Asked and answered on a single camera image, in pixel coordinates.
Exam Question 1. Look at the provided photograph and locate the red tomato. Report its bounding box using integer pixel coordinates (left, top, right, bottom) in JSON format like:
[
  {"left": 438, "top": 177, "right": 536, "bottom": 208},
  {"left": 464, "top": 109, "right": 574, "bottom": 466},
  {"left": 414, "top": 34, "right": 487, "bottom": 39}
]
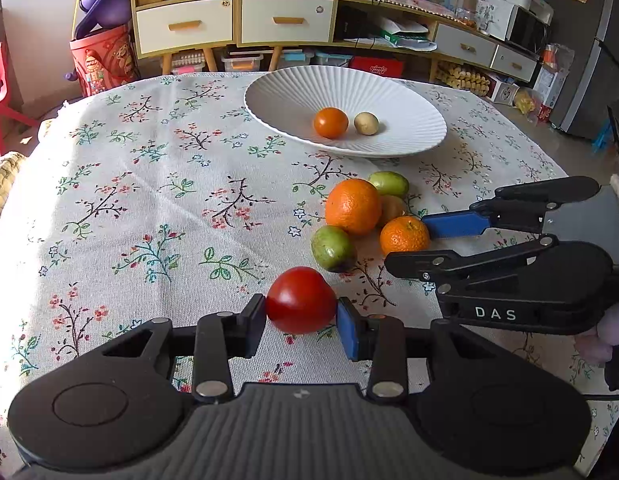
[{"left": 266, "top": 266, "right": 338, "bottom": 336}]

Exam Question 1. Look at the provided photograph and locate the black box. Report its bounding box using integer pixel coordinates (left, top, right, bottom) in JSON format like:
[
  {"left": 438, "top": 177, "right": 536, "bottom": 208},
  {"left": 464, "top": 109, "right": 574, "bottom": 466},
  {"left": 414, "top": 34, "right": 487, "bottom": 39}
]
[{"left": 334, "top": 6, "right": 371, "bottom": 42}]

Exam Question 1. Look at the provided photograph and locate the large orange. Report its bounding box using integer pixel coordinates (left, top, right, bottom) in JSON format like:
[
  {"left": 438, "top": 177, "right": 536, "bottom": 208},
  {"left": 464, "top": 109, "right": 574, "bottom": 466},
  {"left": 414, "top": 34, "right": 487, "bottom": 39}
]
[{"left": 325, "top": 178, "right": 383, "bottom": 237}]

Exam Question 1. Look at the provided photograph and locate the green fruit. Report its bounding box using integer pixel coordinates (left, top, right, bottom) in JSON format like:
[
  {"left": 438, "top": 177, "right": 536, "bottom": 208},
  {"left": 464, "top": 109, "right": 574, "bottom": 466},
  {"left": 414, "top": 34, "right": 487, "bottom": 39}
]
[
  {"left": 368, "top": 171, "right": 409, "bottom": 198},
  {"left": 311, "top": 225, "right": 357, "bottom": 273}
]

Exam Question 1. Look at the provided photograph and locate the red flat box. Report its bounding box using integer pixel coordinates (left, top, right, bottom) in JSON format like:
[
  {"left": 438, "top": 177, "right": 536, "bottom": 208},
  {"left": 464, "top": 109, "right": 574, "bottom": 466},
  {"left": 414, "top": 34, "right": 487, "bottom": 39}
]
[{"left": 349, "top": 56, "right": 405, "bottom": 79}]

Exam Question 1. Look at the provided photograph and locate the small mandarin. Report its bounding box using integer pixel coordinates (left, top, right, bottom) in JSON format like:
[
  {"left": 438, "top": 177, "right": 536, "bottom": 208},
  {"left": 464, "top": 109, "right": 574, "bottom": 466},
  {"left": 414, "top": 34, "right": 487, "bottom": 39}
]
[{"left": 379, "top": 216, "right": 431, "bottom": 259}]

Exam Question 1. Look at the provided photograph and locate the large white drawer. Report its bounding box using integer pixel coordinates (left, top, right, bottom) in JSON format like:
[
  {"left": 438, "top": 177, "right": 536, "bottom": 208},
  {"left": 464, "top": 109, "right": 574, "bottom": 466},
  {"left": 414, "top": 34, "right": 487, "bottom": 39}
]
[
  {"left": 241, "top": 0, "right": 335, "bottom": 45},
  {"left": 136, "top": 0, "right": 234, "bottom": 56}
]

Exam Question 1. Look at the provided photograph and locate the floral tablecloth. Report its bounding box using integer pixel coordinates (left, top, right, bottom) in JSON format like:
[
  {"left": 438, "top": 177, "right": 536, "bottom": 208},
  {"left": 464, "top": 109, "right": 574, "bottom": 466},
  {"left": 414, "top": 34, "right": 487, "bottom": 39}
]
[{"left": 0, "top": 72, "right": 619, "bottom": 480}]

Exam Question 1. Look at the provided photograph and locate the yellow-brown fruit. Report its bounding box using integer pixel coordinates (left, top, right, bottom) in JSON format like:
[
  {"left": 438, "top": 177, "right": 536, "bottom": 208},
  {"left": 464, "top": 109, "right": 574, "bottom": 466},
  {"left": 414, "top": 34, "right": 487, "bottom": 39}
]
[{"left": 379, "top": 195, "right": 409, "bottom": 229}]

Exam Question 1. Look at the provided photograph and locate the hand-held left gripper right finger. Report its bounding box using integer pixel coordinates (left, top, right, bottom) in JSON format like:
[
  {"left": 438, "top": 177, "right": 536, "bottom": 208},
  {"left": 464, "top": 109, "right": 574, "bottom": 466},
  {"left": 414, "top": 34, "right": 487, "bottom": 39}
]
[{"left": 336, "top": 297, "right": 485, "bottom": 402}]

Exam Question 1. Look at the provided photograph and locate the orange-red tomato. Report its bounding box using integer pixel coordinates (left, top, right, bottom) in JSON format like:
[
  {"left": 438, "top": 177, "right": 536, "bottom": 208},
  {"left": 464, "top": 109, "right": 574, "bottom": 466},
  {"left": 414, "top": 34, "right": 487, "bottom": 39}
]
[{"left": 314, "top": 107, "right": 349, "bottom": 139}]

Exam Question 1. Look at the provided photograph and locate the red printed bucket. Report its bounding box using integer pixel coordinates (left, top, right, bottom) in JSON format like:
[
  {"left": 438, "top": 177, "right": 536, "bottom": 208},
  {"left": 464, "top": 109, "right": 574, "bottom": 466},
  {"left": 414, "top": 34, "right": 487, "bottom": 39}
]
[{"left": 70, "top": 25, "right": 139, "bottom": 97}]

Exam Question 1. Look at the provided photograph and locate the grey refrigerator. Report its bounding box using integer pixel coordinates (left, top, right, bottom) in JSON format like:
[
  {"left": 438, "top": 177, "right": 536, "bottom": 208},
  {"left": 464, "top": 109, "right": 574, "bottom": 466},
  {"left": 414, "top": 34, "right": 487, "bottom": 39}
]
[{"left": 543, "top": 0, "right": 619, "bottom": 141}]

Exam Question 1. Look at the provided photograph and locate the white microwave oven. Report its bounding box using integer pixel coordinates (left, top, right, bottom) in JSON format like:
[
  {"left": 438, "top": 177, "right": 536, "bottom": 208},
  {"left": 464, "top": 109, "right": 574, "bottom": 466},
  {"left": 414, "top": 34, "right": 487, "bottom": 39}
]
[{"left": 476, "top": 0, "right": 553, "bottom": 54}]

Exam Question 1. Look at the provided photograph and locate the row of yellow egg cartons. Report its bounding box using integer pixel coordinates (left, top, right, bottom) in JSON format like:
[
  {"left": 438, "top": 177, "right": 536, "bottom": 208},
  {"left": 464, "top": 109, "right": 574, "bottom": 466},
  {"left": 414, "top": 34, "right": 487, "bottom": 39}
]
[{"left": 434, "top": 60, "right": 491, "bottom": 97}]

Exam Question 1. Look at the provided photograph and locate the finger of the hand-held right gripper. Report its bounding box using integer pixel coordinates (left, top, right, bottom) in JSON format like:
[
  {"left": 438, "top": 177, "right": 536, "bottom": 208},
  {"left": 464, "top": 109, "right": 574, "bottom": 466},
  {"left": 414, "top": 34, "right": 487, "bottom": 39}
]
[
  {"left": 384, "top": 236, "right": 561, "bottom": 295},
  {"left": 421, "top": 176, "right": 601, "bottom": 240}
]

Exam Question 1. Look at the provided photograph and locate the clear storage box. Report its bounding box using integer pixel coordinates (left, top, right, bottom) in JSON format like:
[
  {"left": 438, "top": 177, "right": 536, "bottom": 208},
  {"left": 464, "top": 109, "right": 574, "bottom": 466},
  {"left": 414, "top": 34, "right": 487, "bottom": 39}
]
[{"left": 221, "top": 52, "right": 264, "bottom": 74}]

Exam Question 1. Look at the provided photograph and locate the stack of papers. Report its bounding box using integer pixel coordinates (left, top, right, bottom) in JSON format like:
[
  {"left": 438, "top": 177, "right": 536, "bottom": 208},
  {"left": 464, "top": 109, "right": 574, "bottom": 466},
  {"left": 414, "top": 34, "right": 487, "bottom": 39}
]
[{"left": 373, "top": 16, "right": 438, "bottom": 52}]

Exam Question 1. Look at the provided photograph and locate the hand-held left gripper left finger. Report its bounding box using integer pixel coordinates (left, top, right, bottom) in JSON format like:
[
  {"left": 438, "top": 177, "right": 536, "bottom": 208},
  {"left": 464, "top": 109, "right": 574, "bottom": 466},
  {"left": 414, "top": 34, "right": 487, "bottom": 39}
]
[{"left": 104, "top": 294, "right": 268, "bottom": 397}]

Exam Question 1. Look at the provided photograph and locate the white ribbed plate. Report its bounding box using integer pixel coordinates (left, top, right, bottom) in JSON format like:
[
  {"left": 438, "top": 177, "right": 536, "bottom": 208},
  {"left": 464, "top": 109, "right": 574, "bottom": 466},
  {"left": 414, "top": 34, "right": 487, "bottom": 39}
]
[{"left": 244, "top": 65, "right": 448, "bottom": 158}]

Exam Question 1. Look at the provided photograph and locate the person's right hand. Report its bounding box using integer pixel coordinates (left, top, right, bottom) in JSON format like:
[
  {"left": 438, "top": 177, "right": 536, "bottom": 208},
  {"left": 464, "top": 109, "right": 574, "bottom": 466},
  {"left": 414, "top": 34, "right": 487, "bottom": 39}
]
[{"left": 579, "top": 302, "right": 619, "bottom": 365}]

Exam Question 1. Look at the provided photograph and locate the small yellowish round fruit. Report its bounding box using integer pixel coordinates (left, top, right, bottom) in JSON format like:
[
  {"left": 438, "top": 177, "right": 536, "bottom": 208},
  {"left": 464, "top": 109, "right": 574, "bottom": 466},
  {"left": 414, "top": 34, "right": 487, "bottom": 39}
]
[{"left": 353, "top": 112, "right": 380, "bottom": 136}]

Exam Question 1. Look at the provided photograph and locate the purple toy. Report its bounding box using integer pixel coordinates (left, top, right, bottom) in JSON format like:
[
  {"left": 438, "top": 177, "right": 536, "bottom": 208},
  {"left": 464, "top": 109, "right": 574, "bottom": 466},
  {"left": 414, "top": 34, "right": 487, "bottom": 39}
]
[{"left": 72, "top": 0, "right": 133, "bottom": 41}]

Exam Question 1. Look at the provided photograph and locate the small white drawer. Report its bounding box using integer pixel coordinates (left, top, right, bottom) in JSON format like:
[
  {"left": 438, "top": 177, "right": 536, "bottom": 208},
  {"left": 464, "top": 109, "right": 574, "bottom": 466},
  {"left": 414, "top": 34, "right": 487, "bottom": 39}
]
[
  {"left": 434, "top": 24, "right": 497, "bottom": 66},
  {"left": 491, "top": 45, "right": 538, "bottom": 82}
]

